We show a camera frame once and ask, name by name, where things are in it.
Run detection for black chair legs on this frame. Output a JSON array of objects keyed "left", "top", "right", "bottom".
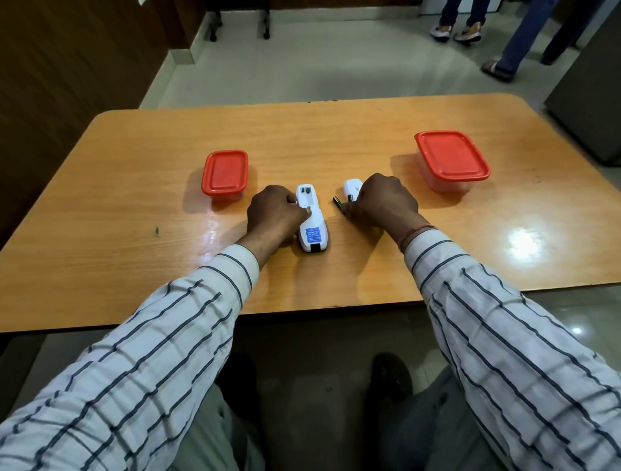
[{"left": 204, "top": 0, "right": 272, "bottom": 43}]

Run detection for person's left forearm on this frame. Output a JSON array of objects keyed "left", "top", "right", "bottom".
[{"left": 0, "top": 228, "right": 293, "bottom": 471}]

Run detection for person's right hand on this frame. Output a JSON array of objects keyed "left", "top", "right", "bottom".
[{"left": 339, "top": 173, "right": 421, "bottom": 239}]

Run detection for dark grey cabinet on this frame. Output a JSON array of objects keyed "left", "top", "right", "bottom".
[{"left": 543, "top": 12, "right": 621, "bottom": 169}]

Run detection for person's grey trousers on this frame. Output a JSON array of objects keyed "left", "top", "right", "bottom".
[{"left": 175, "top": 361, "right": 496, "bottom": 471}]

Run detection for person's right forearm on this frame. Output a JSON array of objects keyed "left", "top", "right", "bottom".
[{"left": 395, "top": 224, "right": 621, "bottom": 471}]

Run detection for small red-lidded container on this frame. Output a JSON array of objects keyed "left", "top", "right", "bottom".
[{"left": 201, "top": 149, "right": 249, "bottom": 203}]

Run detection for person's left hand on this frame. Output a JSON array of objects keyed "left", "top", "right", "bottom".
[{"left": 246, "top": 184, "right": 313, "bottom": 247}]

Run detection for red thread bracelet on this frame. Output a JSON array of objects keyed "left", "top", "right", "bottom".
[{"left": 398, "top": 224, "right": 438, "bottom": 253}]

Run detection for white handheld thermometer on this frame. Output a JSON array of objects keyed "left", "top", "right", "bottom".
[{"left": 295, "top": 183, "right": 329, "bottom": 254}]

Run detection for black shoe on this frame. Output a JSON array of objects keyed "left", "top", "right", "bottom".
[{"left": 366, "top": 351, "right": 414, "bottom": 418}]

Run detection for large red-lidded container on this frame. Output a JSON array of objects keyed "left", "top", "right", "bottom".
[{"left": 414, "top": 129, "right": 492, "bottom": 194}]

